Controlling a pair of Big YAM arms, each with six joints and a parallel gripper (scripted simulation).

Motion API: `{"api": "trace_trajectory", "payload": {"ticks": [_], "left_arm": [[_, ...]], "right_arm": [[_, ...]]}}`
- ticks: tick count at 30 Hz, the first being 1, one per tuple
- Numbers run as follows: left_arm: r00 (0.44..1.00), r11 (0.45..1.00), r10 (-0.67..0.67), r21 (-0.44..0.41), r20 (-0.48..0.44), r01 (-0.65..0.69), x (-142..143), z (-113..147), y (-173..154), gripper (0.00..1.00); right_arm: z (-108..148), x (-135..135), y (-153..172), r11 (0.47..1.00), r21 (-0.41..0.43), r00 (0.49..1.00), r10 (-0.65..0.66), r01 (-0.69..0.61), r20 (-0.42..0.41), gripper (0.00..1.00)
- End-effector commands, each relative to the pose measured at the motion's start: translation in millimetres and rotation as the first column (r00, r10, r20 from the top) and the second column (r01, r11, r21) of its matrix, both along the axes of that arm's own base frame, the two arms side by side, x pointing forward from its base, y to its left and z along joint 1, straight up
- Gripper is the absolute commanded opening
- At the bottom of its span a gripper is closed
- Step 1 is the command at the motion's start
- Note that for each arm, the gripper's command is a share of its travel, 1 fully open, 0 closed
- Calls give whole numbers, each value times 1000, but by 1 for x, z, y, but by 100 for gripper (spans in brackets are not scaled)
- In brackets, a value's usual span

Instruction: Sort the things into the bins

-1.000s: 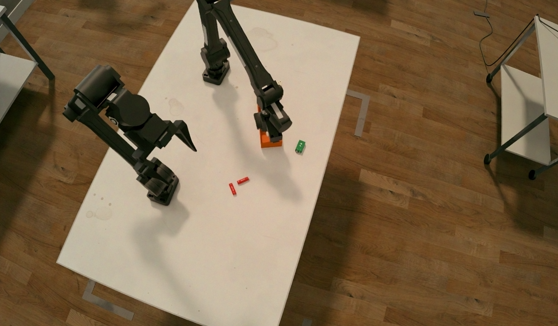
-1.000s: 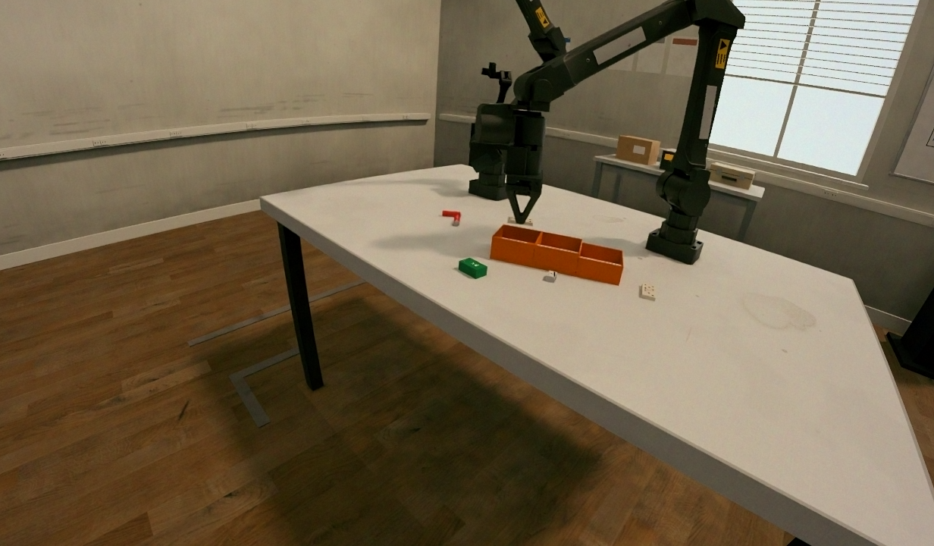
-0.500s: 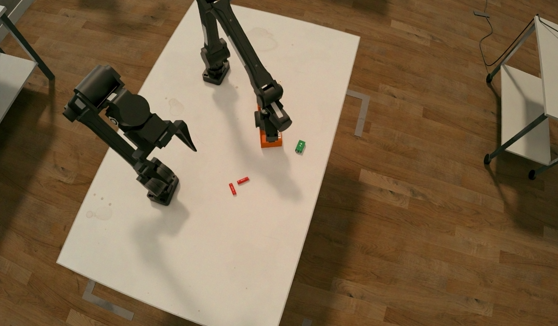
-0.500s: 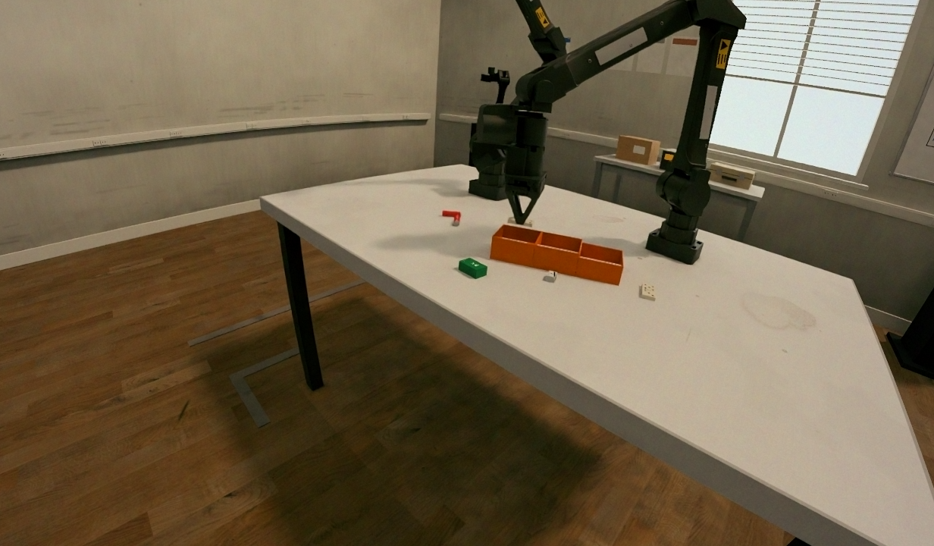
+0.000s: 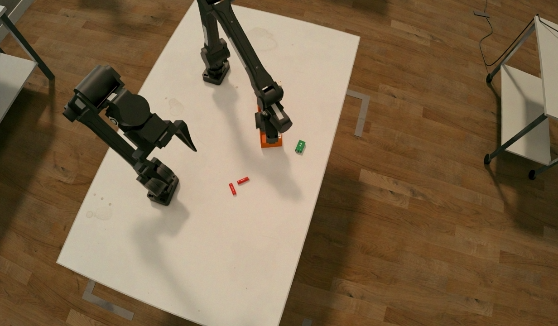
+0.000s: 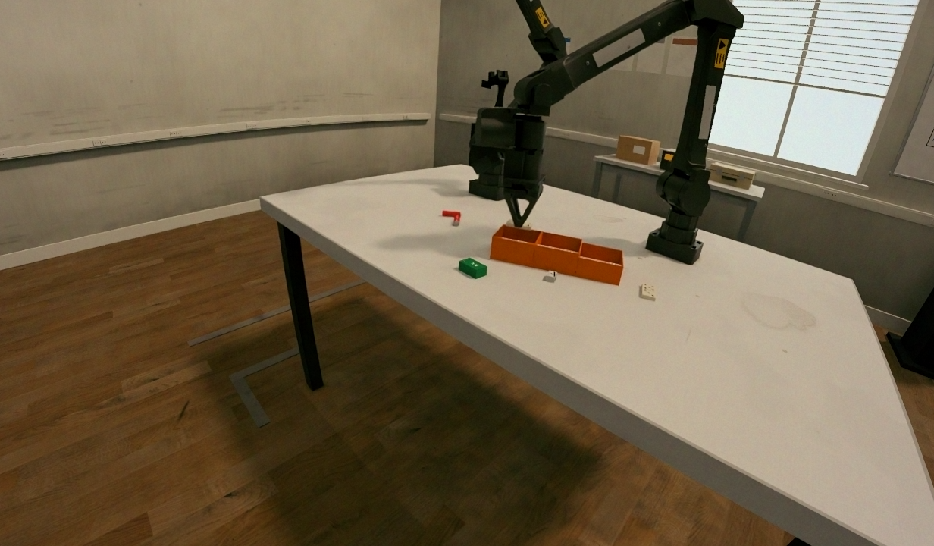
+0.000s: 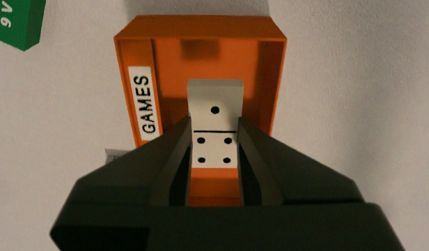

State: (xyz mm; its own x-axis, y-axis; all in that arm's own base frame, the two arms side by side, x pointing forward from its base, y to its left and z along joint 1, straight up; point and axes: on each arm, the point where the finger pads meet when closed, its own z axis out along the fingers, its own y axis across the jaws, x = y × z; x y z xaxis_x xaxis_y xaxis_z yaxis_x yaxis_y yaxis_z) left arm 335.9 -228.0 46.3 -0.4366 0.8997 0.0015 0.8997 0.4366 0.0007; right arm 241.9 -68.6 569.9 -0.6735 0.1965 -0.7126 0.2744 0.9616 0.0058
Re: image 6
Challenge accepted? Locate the orange open-top bin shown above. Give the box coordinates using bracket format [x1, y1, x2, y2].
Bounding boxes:
[490, 224, 624, 286]

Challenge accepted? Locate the green 9v battery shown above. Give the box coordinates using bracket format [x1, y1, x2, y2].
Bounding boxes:
[459, 258, 487, 279]

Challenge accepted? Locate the white domino tile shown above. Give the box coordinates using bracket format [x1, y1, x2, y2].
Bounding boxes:
[641, 283, 656, 301]
[506, 220, 533, 231]

